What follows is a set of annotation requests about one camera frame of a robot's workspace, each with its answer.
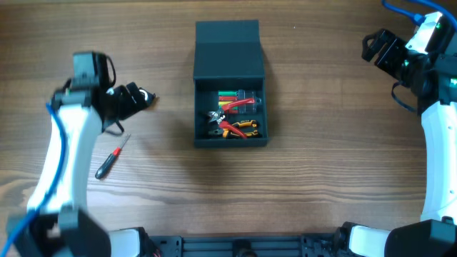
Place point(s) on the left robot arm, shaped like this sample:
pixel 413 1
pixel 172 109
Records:
pixel 57 222

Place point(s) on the black round tape measure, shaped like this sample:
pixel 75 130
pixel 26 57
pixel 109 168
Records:
pixel 148 97

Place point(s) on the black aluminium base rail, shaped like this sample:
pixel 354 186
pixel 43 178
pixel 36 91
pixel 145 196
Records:
pixel 306 245

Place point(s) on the dark green open box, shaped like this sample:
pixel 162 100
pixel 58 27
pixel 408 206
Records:
pixel 228 57

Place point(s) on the orange black pliers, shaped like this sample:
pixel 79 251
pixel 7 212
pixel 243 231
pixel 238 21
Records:
pixel 241 129

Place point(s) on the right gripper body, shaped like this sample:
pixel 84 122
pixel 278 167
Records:
pixel 384 48

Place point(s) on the clear case coloured screwdrivers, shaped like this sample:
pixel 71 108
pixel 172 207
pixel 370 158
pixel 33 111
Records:
pixel 228 97

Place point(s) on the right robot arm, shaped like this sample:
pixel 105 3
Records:
pixel 426 64

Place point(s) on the black red screwdriver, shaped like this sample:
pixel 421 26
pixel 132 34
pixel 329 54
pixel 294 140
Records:
pixel 110 160

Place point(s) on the red handled cutters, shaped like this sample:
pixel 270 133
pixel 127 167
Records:
pixel 219 116

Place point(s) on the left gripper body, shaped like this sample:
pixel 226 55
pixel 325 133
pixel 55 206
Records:
pixel 132 98

